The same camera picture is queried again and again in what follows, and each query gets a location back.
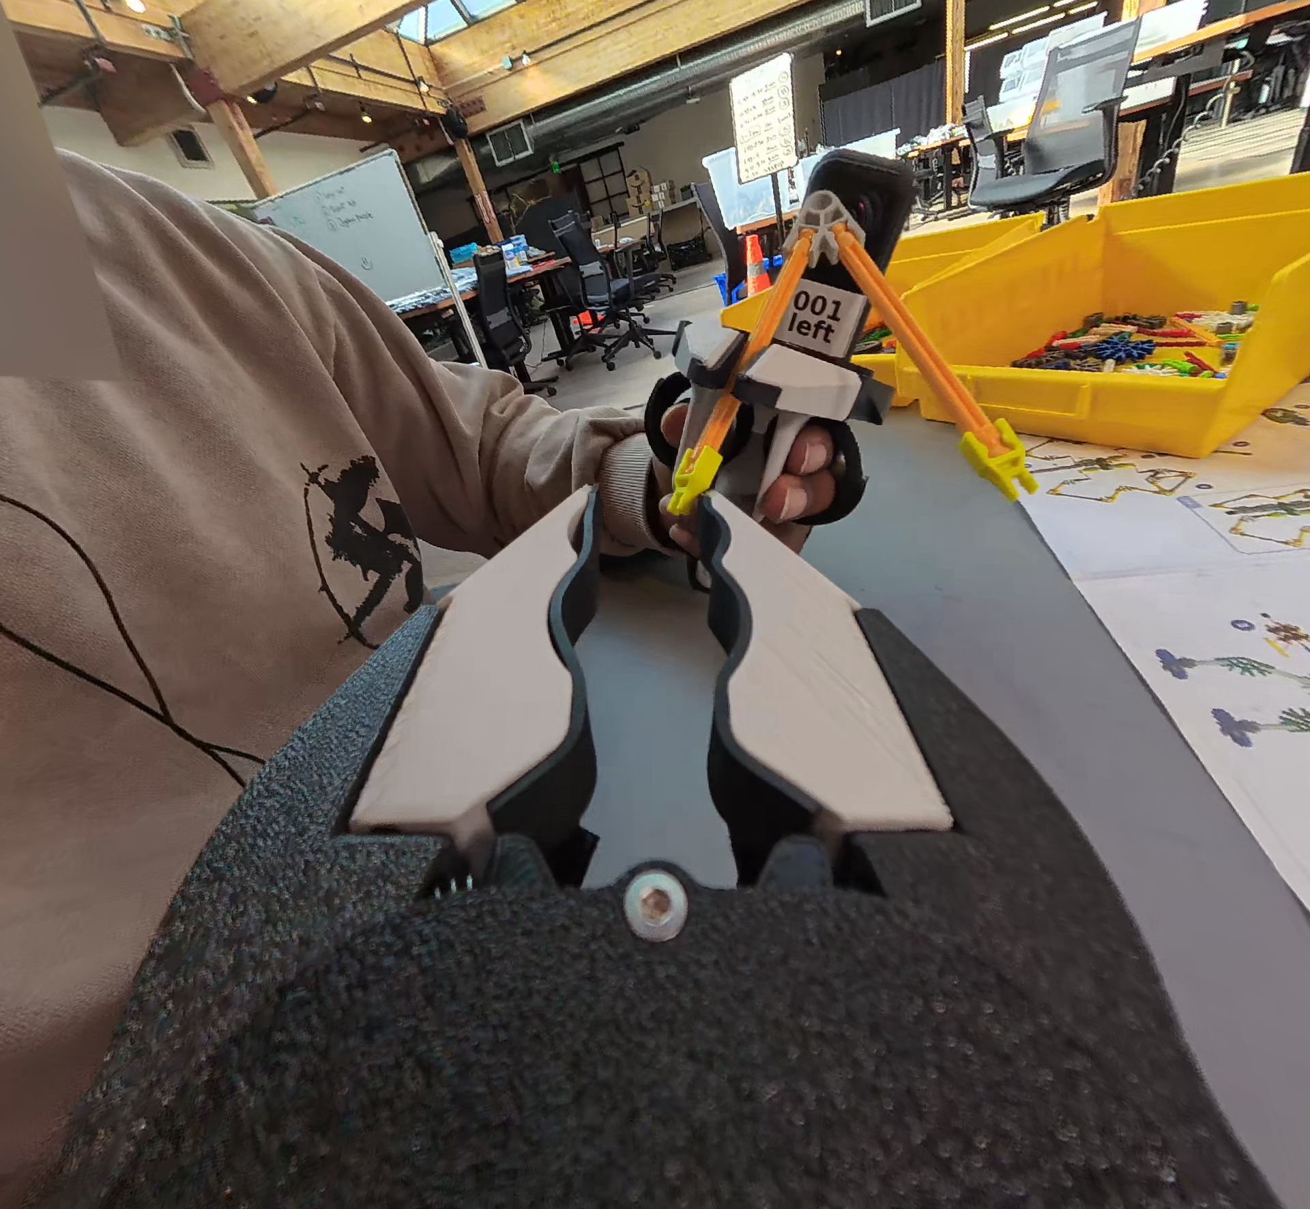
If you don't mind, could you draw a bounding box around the grey desk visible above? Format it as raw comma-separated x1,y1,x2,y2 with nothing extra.
424,359,1310,1209

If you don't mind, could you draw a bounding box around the orange toy rod chain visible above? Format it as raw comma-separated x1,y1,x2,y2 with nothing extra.
665,188,1041,524

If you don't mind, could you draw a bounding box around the printed instruction sheet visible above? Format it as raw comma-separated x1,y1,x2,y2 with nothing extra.
1015,378,1310,919

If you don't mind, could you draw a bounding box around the black office chair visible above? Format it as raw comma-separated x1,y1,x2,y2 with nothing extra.
546,211,670,371
465,245,560,394

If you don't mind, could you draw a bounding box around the whiteboard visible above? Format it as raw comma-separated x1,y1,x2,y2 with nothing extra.
256,145,455,302

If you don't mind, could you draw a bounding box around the person's left forearm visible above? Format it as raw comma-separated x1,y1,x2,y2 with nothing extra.
446,387,670,560

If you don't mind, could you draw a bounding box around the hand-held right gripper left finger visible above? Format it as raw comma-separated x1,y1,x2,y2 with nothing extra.
344,489,603,863

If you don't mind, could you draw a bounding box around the pile of toy pieces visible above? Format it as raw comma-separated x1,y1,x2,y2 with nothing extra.
1015,302,1259,386

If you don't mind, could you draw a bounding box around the yellow plastic bin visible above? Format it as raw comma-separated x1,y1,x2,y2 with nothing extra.
895,177,1310,458
720,211,1044,412

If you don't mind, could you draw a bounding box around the person's left hand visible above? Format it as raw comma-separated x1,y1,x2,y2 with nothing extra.
650,400,844,557

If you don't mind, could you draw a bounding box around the person in beige sweatshirt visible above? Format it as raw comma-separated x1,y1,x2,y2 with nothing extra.
0,155,659,1183

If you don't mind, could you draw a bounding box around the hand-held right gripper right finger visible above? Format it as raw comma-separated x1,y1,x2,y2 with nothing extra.
699,498,952,863

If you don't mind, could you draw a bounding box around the white sign board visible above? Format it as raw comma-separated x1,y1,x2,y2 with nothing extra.
731,52,803,185

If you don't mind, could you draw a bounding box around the grey office chair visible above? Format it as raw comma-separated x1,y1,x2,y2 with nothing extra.
961,16,1145,220

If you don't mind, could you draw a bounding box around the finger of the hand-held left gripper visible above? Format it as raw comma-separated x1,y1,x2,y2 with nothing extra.
676,378,748,498
733,341,867,423

